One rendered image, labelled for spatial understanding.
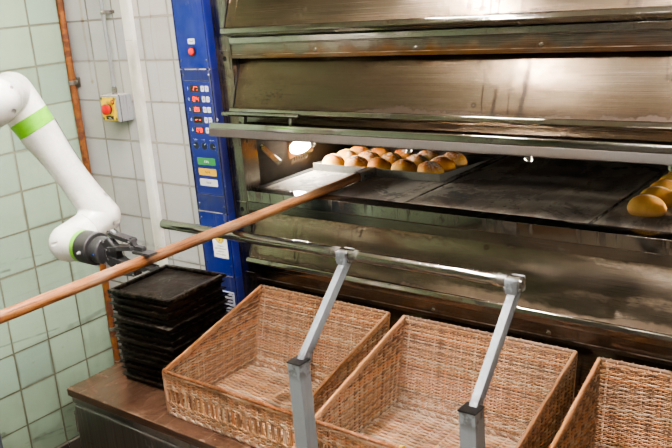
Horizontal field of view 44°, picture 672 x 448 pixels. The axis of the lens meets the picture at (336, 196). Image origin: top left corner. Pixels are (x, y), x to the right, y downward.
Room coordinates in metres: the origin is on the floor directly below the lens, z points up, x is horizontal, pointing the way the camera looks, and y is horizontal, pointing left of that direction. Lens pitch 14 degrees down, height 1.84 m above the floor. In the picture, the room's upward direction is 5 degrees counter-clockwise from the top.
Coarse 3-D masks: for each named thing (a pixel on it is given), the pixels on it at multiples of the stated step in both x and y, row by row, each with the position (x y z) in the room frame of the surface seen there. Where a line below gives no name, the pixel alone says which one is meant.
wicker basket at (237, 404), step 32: (256, 288) 2.70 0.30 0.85; (224, 320) 2.57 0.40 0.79; (256, 320) 2.68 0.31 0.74; (288, 320) 2.60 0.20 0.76; (352, 320) 2.45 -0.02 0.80; (384, 320) 2.34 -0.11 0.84; (192, 352) 2.45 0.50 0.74; (224, 352) 2.55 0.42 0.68; (256, 352) 2.66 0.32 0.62; (288, 352) 2.58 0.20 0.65; (320, 352) 2.50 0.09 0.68; (352, 352) 2.22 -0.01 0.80; (192, 384) 2.27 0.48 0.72; (224, 384) 2.51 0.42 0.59; (256, 384) 2.49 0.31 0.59; (288, 384) 2.48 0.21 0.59; (320, 384) 2.11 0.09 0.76; (192, 416) 2.28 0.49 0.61; (224, 416) 2.30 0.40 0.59; (256, 416) 2.11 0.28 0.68; (288, 416) 2.02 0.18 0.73
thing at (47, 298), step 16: (352, 176) 2.72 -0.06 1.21; (320, 192) 2.58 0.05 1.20; (272, 208) 2.41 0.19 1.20; (288, 208) 2.46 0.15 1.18; (224, 224) 2.27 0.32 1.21; (240, 224) 2.30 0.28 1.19; (192, 240) 2.16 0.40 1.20; (208, 240) 2.21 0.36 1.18; (144, 256) 2.04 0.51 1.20; (160, 256) 2.07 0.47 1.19; (112, 272) 1.96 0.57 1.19; (128, 272) 2.00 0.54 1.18; (64, 288) 1.86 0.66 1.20; (80, 288) 1.88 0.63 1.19; (16, 304) 1.77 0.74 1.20; (32, 304) 1.79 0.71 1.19; (48, 304) 1.82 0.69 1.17; (0, 320) 1.72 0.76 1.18
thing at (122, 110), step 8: (104, 96) 3.11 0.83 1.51; (112, 96) 3.08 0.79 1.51; (120, 96) 3.08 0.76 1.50; (128, 96) 3.11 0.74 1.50; (120, 104) 3.07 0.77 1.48; (128, 104) 3.10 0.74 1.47; (112, 112) 3.08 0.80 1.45; (120, 112) 3.07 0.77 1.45; (128, 112) 3.10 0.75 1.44; (104, 120) 3.12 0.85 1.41; (112, 120) 3.08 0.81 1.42; (120, 120) 3.07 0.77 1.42
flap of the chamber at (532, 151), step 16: (352, 144) 2.28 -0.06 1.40; (368, 144) 2.25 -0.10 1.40; (384, 144) 2.22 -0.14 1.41; (400, 144) 2.18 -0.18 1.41; (416, 144) 2.15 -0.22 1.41; (432, 144) 2.12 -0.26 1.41; (448, 144) 2.09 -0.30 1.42; (464, 144) 2.06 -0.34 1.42; (480, 144) 2.03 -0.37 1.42; (496, 144) 2.01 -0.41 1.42; (592, 160) 1.85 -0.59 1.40; (608, 160) 1.83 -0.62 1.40; (624, 160) 1.80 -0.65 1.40; (640, 160) 1.78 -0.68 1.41; (656, 160) 1.76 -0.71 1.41
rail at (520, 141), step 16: (224, 128) 2.61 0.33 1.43; (240, 128) 2.57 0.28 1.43; (256, 128) 2.52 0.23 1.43; (272, 128) 2.48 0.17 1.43; (288, 128) 2.44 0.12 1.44; (304, 128) 2.40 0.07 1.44; (320, 128) 2.37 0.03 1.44; (336, 128) 2.33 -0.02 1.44; (512, 144) 1.98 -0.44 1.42; (528, 144) 1.95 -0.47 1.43; (544, 144) 1.93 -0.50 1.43; (560, 144) 1.90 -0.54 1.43; (576, 144) 1.88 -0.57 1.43; (592, 144) 1.86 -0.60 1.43; (608, 144) 1.83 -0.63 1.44; (624, 144) 1.81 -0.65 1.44; (640, 144) 1.79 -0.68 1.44; (656, 144) 1.77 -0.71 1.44
